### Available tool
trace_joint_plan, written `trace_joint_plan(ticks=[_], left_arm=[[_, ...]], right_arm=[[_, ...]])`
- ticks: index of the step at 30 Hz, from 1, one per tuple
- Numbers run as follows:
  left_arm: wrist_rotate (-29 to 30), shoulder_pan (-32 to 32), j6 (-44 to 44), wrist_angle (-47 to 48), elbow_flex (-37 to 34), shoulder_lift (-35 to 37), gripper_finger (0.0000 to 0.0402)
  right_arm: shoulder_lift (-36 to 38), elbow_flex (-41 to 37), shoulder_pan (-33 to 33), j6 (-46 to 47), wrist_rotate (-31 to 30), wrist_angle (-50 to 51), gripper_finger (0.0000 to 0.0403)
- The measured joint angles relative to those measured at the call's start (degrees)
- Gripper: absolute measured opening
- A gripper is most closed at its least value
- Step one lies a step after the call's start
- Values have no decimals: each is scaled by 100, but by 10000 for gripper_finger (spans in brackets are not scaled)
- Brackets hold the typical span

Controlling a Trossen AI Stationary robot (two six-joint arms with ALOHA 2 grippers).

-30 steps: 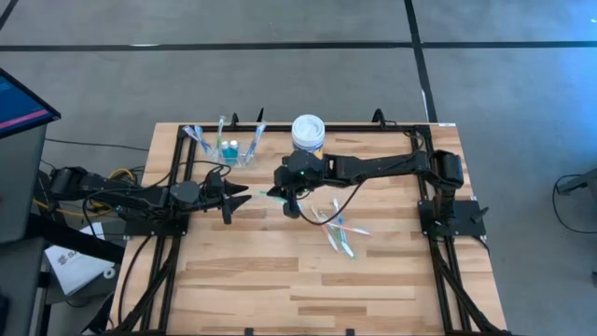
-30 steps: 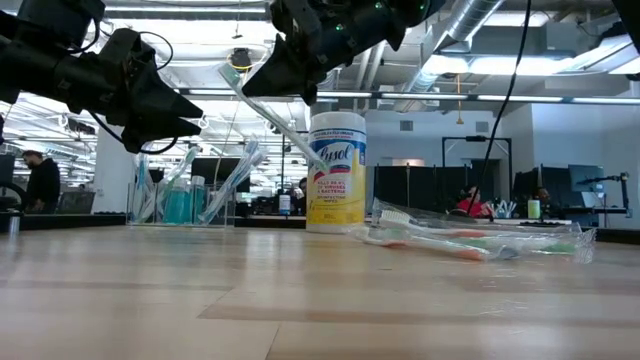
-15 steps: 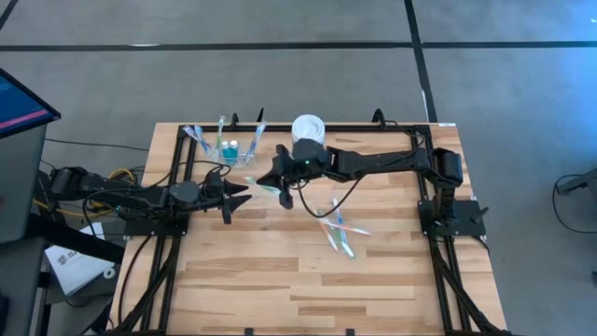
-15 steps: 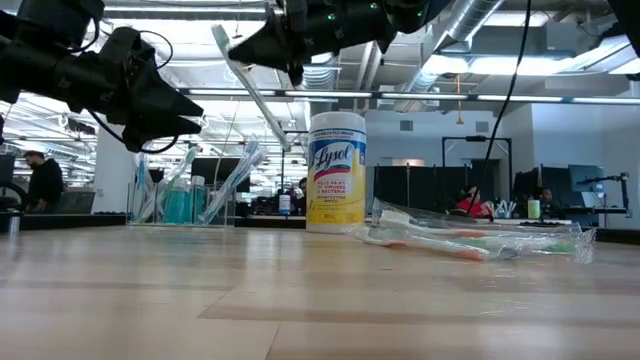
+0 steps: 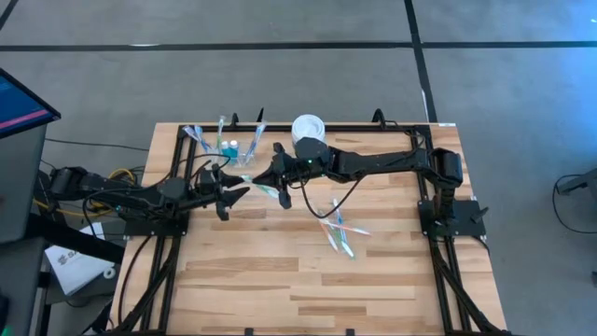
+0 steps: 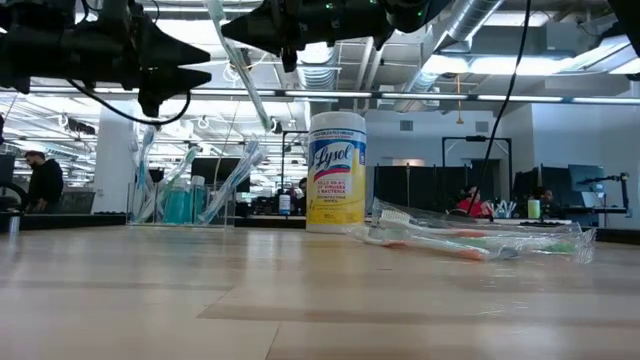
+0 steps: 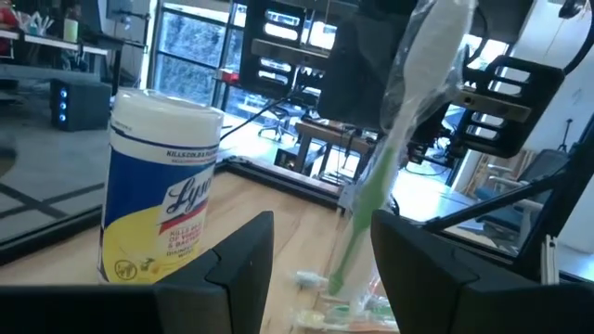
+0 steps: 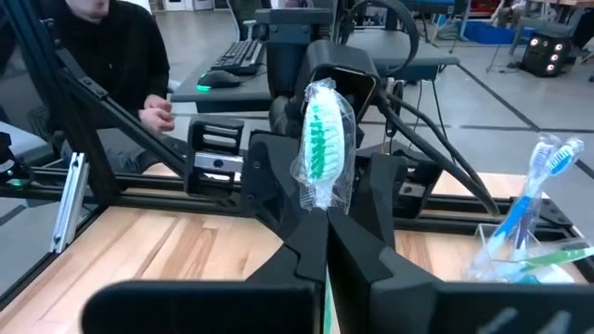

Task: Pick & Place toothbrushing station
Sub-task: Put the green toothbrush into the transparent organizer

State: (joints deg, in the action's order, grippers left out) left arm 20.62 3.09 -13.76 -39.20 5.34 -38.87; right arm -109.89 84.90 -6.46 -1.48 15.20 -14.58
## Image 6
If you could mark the dark desk monitor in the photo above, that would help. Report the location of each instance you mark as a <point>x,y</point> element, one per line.
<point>585,185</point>

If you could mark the grey laptop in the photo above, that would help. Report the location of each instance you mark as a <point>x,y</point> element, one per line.
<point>80,202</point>

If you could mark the orange toothbrush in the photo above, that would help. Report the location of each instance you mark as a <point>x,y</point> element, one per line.
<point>470,233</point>
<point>470,255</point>

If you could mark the yellow Lysol wipes canister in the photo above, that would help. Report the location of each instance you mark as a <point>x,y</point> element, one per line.
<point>336,160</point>

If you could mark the green cup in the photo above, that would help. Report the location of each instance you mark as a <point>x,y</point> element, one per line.
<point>534,209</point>

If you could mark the green toothbrush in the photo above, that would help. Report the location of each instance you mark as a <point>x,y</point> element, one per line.
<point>560,247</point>
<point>240,65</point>
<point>177,170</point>

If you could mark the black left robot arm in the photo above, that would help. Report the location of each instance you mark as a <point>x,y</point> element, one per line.
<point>7,50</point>

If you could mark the white utensils bunch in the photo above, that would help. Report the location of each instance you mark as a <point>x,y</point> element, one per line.
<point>501,210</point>

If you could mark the small grey metal post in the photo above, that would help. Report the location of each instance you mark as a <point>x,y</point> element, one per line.
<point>14,226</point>

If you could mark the person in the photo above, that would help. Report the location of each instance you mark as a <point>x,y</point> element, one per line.
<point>475,207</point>
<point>302,184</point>
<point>546,195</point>
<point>45,185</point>

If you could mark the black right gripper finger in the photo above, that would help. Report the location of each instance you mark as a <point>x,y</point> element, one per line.
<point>265,17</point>
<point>265,37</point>

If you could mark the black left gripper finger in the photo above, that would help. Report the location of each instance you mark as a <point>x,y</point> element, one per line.
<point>172,52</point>
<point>175,80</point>

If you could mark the long linear ceiling light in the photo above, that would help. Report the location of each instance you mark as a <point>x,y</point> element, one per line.
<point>325,94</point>

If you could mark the black background monitor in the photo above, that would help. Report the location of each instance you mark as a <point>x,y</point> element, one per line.
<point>212,170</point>

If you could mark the white building column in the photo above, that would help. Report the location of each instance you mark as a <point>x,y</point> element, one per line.
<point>105,160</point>

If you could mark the bright ceiling light panel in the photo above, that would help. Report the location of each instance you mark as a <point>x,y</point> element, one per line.
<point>500,65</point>

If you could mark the black metal frame stand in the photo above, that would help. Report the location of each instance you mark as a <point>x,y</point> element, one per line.
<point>475,138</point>

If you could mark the large silver spiral duct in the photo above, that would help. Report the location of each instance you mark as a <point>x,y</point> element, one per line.
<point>467,20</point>

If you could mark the small white background bottle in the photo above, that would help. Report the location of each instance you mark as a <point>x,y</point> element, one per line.
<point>285,205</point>

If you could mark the black room divider panels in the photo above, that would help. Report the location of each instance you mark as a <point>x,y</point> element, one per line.
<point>420,185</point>

